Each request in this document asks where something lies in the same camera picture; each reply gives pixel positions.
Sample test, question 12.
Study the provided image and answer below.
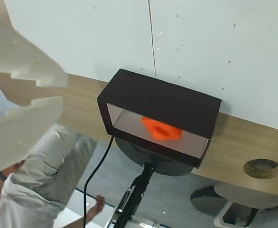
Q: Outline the black camera stand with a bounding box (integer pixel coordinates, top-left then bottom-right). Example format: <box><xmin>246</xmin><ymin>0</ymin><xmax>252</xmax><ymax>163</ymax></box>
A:
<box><xmin>108</xmin><ymin>137</ymin><xmax>194</xmax><ymax>228</ymax></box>

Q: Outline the person's hand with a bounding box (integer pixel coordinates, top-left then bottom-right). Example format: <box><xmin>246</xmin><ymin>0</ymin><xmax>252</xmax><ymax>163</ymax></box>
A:
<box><xmin>86</xmin><ymin>194</ymin><xmax>106</xmax><ymax>223</ymax></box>

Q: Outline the black stand cable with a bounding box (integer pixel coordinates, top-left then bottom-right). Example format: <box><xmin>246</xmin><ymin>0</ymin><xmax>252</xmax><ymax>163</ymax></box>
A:
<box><xmin>83</xmin><ymin>136</ymin><xmax>115</xmax><ymax>228</ymax></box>

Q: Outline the orange cube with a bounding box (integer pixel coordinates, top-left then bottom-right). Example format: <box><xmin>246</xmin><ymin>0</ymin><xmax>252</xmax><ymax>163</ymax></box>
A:
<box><xmin>140</xmin><ymin>115</ymin><xmax>185</xmax><ymax>141</ymax></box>

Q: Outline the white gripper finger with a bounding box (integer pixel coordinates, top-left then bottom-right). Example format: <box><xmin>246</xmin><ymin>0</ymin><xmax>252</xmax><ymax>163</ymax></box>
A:
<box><xmin>0</xmin><ymin>95</ymin><xmax>64</xmax><ymax>177</ymax></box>
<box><xmin>0</xmin><ymin>9</ymin><xmax>69</xmax><ymax>88</ymax></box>

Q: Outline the white chair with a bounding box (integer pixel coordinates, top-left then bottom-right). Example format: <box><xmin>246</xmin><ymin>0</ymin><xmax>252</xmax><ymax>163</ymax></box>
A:
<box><xmin>213</xmin><ymin>181</ymin><xmax>278</xmax><ymax>228</ymax></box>

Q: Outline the person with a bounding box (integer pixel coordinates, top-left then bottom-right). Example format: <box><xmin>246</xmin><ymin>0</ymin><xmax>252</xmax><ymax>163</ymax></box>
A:
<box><xmin>0</xmin><ymin>122</ymin><xmax>106</xmax><ymax>228</ymax></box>

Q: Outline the dark brown cardboard box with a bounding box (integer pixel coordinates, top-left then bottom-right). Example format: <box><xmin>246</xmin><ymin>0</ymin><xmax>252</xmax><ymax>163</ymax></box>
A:
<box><xmin>97</xmin><ymin>68</ymin><xmax>223</xmax><ymax>169</ymax></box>

